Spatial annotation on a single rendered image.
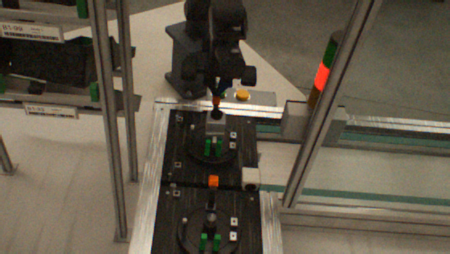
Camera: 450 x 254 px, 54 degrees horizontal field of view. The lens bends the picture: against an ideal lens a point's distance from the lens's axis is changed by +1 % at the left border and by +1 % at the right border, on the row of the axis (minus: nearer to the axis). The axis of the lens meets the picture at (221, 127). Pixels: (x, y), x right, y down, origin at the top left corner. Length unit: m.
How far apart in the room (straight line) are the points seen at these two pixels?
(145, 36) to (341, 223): 0.97
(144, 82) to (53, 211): 0.53
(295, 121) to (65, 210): 0.62
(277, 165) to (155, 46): 0.69
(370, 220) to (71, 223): 0.73
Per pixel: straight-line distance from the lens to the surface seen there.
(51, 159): 1.27
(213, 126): 1.04
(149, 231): 1.00
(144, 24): 1.73
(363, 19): 0.72
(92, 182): 1.21
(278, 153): 1.22
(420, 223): 1.22
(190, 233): 0.96
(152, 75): 1.49
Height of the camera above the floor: 1.83
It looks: 46 degrees down
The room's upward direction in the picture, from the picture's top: 9 degrees clockwise
